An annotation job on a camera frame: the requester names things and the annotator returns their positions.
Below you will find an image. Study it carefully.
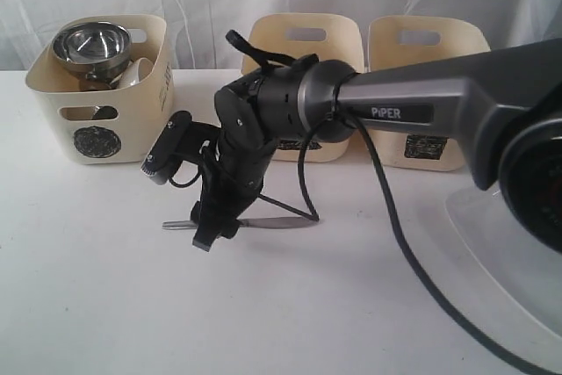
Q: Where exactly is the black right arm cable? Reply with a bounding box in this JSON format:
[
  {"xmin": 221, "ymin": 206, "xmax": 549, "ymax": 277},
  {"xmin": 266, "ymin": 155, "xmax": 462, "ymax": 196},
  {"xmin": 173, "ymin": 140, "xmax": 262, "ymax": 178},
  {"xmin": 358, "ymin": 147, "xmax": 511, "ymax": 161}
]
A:
[{"xmin": 169, "ymin": 29, "xmax": 562, "ymax": 375}]

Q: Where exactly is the cream bin circle mark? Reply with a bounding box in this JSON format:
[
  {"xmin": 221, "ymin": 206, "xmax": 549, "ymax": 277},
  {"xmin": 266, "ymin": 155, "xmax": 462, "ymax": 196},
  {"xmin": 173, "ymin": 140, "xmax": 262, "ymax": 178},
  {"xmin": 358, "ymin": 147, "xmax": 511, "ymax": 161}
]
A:
[{"xmin": 25, "ymin": 14, "xmax": 174, "ymax": 164}]

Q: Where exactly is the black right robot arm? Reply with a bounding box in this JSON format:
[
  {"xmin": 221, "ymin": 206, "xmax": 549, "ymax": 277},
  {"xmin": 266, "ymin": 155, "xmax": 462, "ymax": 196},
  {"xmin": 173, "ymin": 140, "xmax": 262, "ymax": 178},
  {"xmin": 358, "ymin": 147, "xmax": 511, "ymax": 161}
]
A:
[{"xmin": 191, "ymin": 39, "xmax": 561, "ymax": 250}]

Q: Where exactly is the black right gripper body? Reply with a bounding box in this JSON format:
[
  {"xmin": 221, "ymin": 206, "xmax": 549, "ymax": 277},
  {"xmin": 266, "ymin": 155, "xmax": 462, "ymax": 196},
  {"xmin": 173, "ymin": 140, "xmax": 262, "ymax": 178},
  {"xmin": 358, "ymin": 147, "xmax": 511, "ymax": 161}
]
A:
[{"xmin": 198, "ymin": 133, "xmax": 277, "ymax": 226}]

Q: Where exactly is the steel table knife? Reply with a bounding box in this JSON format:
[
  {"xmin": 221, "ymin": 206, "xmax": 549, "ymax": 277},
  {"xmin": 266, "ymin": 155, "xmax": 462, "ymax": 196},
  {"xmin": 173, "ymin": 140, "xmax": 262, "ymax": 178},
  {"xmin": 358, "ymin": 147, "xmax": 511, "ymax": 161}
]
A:
[{"xmin": 162, "ymin": 216, "xmax": 318, "ymax": 230}]

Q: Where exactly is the cream bin triangle mark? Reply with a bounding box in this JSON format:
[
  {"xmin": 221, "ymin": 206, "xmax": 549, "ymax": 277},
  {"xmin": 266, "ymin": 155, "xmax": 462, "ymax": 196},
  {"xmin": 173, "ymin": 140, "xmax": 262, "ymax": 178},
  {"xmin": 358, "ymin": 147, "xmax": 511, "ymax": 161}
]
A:
[{"xmin": 249, "ymin": 12, "xmax": 365, "ymax": 162}]

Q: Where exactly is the white ceramic bowl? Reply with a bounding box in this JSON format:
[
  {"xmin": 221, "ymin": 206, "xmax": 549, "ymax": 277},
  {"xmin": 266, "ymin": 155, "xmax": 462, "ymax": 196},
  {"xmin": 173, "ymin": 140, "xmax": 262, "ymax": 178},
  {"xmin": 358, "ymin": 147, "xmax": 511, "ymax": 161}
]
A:
[{"xmin": 111, "ymin": 57, "xmax": 154, "ymax": 89}]

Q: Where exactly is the stainless steel bowl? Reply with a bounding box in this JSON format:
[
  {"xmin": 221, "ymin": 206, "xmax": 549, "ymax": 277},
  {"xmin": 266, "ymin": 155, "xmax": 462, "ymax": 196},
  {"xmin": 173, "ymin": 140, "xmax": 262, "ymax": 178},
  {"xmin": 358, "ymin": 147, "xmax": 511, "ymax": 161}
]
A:
[{"xmin": 51, "ymin": 21, "xmax": 132, "ymax": 82}]

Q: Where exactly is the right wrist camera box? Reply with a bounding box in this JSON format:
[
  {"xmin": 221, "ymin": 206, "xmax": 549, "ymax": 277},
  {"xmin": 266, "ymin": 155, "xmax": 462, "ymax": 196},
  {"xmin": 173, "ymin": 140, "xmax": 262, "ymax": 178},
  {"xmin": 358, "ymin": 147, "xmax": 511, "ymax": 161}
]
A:
[{"xmin": 141, "ymin": 111, "xmax": 220, "ymax": 185}]

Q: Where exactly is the steel mug with handle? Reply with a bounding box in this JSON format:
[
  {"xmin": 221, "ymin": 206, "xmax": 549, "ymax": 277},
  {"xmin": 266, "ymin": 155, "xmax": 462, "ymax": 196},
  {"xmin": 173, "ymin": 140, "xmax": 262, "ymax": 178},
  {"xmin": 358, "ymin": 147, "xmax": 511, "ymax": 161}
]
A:
[{"xmin": 77, "ymin": 79, "xmax": 118, "ymax": 120}]

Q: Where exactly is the white square plate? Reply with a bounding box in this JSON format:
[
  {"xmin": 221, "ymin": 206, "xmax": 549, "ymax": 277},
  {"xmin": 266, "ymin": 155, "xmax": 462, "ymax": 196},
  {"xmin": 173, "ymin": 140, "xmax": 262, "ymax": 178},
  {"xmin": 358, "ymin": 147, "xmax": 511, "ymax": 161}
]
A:
[{"xmin": 445, "ymin": 187, "xmax": 561, "ymax": 340}]

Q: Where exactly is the cream bin square mark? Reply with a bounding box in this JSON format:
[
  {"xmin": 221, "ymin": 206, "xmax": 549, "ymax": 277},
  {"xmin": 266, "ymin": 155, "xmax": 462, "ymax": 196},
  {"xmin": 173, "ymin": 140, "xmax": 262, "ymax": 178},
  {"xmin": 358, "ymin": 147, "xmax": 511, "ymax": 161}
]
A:
[{"xmin": 368, "ymin": 16, "xmax": 490, "ymax": 172}]

